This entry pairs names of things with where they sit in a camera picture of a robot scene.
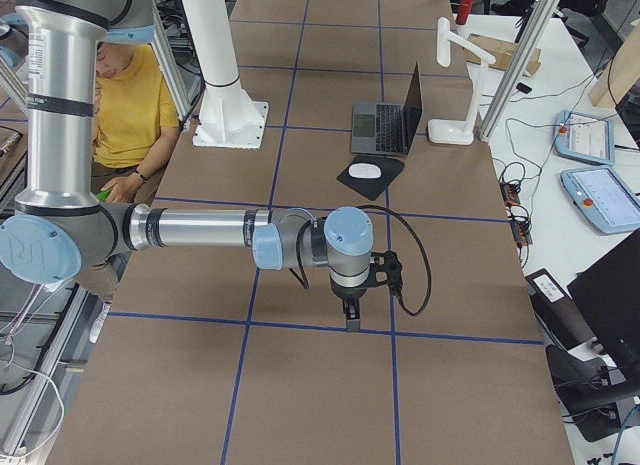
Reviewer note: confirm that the white desk lamp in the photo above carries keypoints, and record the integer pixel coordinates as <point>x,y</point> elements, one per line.
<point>446,129</point>

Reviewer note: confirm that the small black square sensor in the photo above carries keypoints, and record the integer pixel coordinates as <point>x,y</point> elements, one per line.
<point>523,88</point>

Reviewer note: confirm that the brown cardboard box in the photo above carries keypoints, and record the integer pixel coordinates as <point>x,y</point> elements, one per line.
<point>503,51</point>

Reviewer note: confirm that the black power strip right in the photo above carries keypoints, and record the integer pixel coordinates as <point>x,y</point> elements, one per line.
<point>520,228</point>

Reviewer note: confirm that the black mouse pad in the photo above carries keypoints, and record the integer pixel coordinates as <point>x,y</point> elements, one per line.
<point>372,189</point>

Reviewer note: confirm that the person in yellow shirt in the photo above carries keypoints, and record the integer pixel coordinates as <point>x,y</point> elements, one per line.
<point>136,127</point>

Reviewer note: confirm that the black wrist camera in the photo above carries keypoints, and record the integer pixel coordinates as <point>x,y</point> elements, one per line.
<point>386,269</point>

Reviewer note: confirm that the green phone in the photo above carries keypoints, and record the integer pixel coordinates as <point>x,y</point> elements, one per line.
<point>103,195</point>

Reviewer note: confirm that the black power strip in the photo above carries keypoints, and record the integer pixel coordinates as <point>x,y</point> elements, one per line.
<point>510,194</point>
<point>520,228</point>

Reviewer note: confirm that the grey laptop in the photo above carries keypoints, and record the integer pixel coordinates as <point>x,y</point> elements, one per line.
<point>385,128</point>

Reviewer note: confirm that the blue teach pendant far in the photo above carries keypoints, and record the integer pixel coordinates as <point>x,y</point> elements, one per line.
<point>584,138</point>

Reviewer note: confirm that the aluminium frame post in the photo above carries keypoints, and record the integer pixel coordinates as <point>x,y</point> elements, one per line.
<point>539,13</point>

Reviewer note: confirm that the brown paper table cover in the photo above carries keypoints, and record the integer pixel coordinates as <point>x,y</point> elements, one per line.
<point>207,360</point>

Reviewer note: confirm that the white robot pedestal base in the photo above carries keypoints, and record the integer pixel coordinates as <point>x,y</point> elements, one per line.
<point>228,117</point>

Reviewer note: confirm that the red object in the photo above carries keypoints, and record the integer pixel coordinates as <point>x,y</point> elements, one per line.
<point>464,10</point>

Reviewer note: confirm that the blue teach pendant near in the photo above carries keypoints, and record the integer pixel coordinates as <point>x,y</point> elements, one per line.
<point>603,198</point>

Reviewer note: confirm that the black device with label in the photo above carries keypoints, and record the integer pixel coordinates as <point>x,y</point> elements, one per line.
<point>559,312</point>

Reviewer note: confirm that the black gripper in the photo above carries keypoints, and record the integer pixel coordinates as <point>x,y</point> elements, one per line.
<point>349,293</point>

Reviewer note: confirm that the black power strip left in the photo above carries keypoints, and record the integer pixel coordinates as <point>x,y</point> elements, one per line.
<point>510,194</point>

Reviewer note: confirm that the blue teach pendant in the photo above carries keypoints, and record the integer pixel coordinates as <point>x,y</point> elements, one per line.
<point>603,198</point>
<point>584,138</point>

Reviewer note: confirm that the white computer mouse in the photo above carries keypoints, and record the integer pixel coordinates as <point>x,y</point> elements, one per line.
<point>363,170</point>

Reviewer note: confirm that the black monitor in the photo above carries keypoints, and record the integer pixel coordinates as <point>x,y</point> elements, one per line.
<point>607,296</point>

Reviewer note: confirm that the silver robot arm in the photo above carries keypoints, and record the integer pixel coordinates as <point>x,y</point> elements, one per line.
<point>60,229</point>

